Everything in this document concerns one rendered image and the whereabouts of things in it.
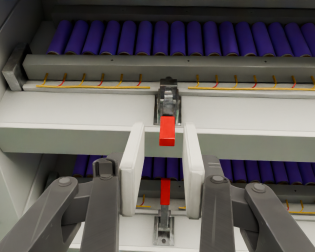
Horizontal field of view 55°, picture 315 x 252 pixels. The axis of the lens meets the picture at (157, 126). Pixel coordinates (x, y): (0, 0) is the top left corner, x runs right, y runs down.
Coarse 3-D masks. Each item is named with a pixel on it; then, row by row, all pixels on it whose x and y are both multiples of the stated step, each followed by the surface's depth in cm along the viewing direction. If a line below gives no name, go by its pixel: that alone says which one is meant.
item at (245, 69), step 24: (48, 72) 33; (72, 72) 33; (96, 72) 33; (120, 72) 33; (144, 72) 33; (168, 72) 33; (192, 72) 33; (216, 72) 33; (240, 72) 32; (264, 72) 32; (288, 72) 32; (312, 72) 32
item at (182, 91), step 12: (24, 84) 33; (36, 84) 33; (48, 84) 33; (240, 96) 32; (252, 96) 32; (264, 96) 32; (276, 96) 32; (288, 96) 32; (300, 96) 32; (312, 96) 32
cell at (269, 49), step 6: (258, 24) 38; (264, 24) 38; (252, 30) 38; (258, 30) 37; (264, 30) 37; (258, 36) 36; (264, 36) 36; (258, 42) 36; (264, 42) 35; (270, 42) 35; (258, 48) 35; (264, 48) 35; (270, 48) 34; (258, 54) 35; (264, 54) 34
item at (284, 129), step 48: (96, 0) 40; (144, 0) 39; (192, 0) 39; (240, 0) 39; (288, 0) 38; (0, 48) 32; (0, 96) 32; (48, 96) 32; (96, 96) 32; (144, 96) 32; (192, 96) 32; (0, 144) 32; (48, 144) 32; (96, 144) 32; (144, 144) 31; (240, 144) 30; (288, 144) 30
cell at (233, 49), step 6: (222, 24) 38; (228, 24) 38; (222, 30) 37; (228, 30) 37; (222, 36) 37; (228, 36) 36; (234, 36) 36; (222, 42) 36; (228, 42) 35; (234, 42) 35; (222, 48) 36; (228, 48) 35; (234, 48) 34; (228, 54) 34
